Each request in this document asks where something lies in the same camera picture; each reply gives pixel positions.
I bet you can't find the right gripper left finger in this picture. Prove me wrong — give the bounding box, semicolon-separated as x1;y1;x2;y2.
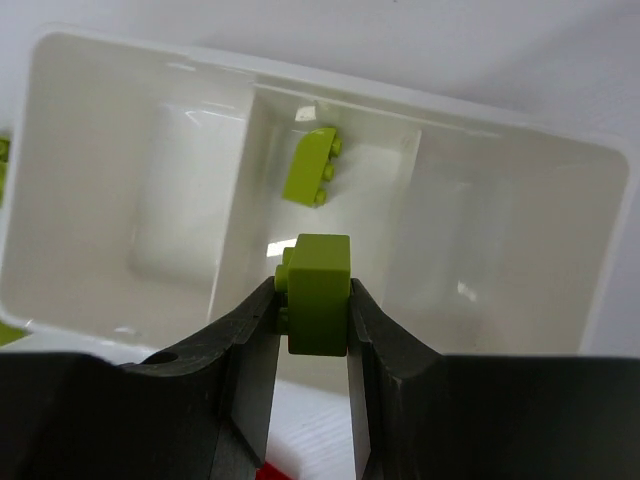
1;279;280;479

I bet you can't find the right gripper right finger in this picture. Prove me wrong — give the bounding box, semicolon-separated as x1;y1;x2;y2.
347;280;639;479

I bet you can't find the small green lego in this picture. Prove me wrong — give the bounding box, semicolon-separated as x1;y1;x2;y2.
274;234;351;357

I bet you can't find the green curved lego brick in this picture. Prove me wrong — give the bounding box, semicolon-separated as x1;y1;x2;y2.
282;127;343;208

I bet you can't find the green long lego brick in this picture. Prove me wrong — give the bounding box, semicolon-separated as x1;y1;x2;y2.
0;136;11;204

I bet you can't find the small red square lego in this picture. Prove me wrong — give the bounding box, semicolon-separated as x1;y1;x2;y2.
255;462;291;480

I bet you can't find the white three-compartment tray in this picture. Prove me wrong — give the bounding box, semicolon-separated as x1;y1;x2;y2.
1;25;638;353

